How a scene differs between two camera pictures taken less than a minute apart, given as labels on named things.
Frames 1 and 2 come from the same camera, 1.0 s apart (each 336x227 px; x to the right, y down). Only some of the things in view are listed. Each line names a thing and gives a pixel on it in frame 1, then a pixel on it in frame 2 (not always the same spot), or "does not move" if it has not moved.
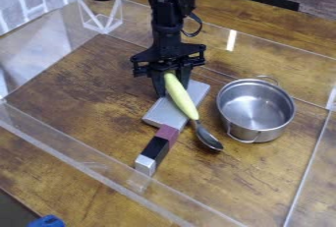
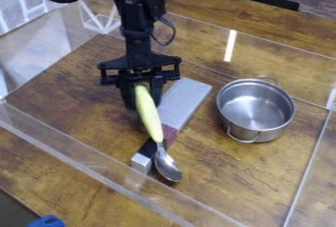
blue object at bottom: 48,220 does not move
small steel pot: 256,109 does not move
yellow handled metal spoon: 208,140 -> 165,164
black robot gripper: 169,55 -> 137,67
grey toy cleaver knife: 170,119 does not move
